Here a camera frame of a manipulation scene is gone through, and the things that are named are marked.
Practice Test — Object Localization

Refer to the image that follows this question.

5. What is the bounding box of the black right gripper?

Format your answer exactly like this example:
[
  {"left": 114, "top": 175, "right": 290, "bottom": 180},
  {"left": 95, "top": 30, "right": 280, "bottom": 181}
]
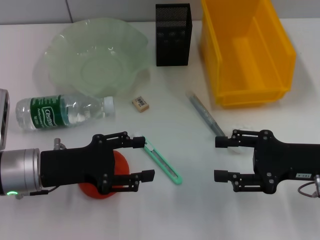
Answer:
[{"left": 213, "top": 129, "right": 320, "bottom": 195}]

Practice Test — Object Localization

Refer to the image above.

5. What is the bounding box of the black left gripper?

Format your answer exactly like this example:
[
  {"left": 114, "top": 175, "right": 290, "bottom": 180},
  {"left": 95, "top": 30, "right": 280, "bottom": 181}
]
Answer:
[{"left": 39, "top": 131, "right": 146, "bottom": 195}]

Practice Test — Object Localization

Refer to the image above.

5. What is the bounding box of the white paper ball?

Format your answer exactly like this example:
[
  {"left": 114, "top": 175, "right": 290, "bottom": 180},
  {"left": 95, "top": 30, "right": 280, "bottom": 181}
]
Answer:
[{"left": 228, "top": 124, "right": 255, "bottom": 154}]

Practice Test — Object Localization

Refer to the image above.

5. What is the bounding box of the green utility knife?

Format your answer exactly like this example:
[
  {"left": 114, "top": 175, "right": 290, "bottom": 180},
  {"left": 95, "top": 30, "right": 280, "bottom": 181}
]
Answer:
[{"left": 133, "top": 131, "right": 183, "bottom": 186}]

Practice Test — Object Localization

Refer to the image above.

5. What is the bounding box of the red-orange fruit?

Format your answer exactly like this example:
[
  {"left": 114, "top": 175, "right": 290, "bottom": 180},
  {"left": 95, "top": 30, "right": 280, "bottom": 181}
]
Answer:
[{"left": 78, "top": 149, "right": 131, "bottom": 200}]

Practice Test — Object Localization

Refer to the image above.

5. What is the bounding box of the clear green-label water bottle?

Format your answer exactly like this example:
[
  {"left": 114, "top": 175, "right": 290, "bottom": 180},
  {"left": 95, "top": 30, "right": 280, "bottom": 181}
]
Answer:
[{"left": 15, "top": 94, "right": 116, "bottom": 131}]

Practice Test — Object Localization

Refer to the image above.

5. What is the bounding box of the beige eraser with barcode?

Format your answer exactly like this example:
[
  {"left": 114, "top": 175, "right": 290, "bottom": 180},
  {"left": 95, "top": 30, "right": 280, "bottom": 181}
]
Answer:
[{"left": 131, "top": 96, "right": 150, "bottom": 113}]

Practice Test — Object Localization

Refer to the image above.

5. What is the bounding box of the grey pen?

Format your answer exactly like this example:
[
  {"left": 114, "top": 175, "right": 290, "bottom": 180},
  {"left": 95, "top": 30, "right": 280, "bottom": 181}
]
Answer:
[{"left": 185, "top": 91, "right": 227, "bottom": 138}]

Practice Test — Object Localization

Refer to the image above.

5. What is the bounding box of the green glass fruit plate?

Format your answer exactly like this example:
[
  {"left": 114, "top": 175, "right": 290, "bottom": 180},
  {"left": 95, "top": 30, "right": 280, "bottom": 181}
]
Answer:
[{"left": 43, "top": 17, "right": 152, "bottom": 100}]

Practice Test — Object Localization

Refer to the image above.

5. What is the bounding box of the black mesh pen holder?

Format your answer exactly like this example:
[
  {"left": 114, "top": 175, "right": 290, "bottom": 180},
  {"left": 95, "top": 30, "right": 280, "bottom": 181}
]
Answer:
[{"left": 154, "top": 3, "right": 193, "bottom": 67}]

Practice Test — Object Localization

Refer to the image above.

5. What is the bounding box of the yellow plastic bin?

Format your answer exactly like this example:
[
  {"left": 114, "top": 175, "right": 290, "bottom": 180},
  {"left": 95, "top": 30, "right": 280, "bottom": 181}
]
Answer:
[{"left": 199, "top": 0, "right": 298, "bottom": 109}]

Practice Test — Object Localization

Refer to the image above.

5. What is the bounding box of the right gripper cable with plugs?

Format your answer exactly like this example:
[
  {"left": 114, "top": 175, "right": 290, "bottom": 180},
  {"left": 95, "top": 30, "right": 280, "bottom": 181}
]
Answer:
[{"left": 297, "top": 174, "right": 320, "bottom": 198}]

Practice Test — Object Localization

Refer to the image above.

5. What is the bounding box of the gripper cable with plugs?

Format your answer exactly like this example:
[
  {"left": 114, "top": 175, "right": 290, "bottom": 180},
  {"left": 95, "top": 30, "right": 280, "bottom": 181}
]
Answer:
[
  {"left": 14, "top": 137, "right": 65, "bottom": 200},
  {"left": 297, "top": 174, "right": 320, "bottom": 198}
]

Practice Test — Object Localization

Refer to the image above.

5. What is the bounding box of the left gripper cable with plugs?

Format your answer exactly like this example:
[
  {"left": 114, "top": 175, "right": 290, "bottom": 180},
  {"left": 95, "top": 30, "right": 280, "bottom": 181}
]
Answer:
[{"left": 14, "top": 137, "right": 65, "bottom": 200}]

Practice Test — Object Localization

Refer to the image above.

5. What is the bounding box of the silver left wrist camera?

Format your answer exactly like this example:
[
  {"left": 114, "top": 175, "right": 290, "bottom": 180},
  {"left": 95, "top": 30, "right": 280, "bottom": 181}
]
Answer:
[{"left": 0, "top": 88, "right": 11, "bottom": 151}]

